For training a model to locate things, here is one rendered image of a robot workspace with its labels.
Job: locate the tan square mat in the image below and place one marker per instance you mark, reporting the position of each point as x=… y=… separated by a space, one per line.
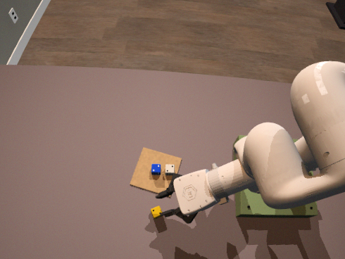
x=142 y=176

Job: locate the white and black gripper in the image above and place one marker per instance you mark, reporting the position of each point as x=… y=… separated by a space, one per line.
x=193 y=192

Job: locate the white die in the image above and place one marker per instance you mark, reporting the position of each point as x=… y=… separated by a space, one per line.
x=169 y=169

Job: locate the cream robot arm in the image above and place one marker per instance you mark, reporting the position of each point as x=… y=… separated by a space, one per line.
x=279 y=165

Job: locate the yellow die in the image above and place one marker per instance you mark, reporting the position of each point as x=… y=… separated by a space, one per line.
x=156 y=212

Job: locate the blue die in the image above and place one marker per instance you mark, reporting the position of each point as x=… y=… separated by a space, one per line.
x=156 y=169

